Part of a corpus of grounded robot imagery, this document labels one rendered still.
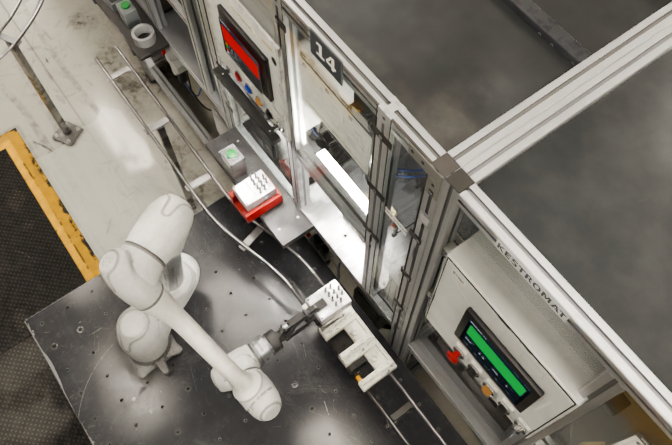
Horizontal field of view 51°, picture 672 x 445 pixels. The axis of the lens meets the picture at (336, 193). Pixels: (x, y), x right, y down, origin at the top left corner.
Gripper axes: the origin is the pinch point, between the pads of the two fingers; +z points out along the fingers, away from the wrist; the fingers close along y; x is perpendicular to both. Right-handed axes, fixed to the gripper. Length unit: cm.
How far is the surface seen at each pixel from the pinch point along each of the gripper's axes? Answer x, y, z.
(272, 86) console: 44, 64, 19
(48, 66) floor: 236, -96, -23
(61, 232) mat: 136, -94, -64
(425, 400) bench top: -43, -28, 16
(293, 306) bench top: 14.2, -28.3, -2.1
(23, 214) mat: 157, -94, -75
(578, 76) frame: -21, 105, 60
